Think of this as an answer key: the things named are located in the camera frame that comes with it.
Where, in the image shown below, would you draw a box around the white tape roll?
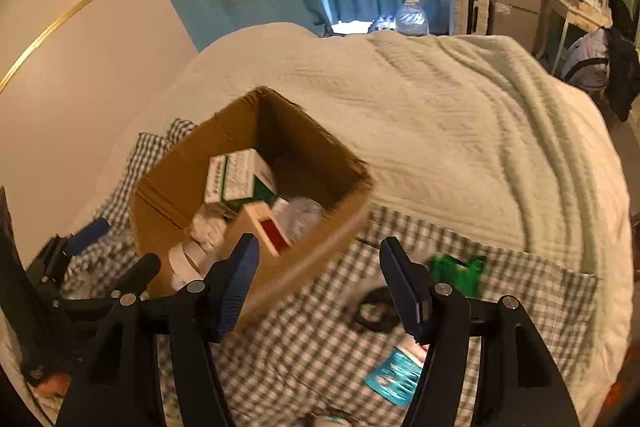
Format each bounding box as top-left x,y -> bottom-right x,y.
168,241 -> 207,291

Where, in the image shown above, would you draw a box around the white paper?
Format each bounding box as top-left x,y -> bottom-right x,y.
190,204 -> 227,253

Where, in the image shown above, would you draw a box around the green snack packet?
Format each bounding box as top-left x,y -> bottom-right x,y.
430,255 -> 486,299

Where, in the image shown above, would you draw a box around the small brown cardboard box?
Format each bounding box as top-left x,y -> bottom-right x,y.
219,202 -> 290,258

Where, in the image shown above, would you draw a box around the teal sachet packet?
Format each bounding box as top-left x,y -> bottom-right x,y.
363,336 -> 428,407

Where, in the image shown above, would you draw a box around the white green medicine box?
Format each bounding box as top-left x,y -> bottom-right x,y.
204,148 -> 277,213

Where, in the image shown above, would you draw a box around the black round object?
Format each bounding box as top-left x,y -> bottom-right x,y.
354,287 -> 400,334

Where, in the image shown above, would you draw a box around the clear plastic bottle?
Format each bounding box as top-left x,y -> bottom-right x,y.
271,197 -> 324,243

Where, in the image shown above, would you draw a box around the person's left hand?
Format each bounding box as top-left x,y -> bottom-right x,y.
36,373 -> 72,398

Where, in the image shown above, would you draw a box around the grey white checkered cloth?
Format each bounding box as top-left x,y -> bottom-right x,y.
63,118 -> 598,426

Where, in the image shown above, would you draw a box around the pale green knitted blanket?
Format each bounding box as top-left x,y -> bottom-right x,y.
65,24 -> 634,426

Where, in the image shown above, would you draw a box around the dark clothes on chair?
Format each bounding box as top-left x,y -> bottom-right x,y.
560,0 -> 639,122

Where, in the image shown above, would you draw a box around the clear water jug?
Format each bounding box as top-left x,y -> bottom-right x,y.
395,0 -> 430,37

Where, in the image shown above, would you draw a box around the white dressing table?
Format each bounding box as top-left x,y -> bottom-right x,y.
533,0 -> 612,75

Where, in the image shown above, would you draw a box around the white suitcase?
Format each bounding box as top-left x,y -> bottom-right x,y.
448,0 -> 490,36

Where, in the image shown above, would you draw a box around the grey cabinet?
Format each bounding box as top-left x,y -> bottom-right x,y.
489,0 -> 542,52

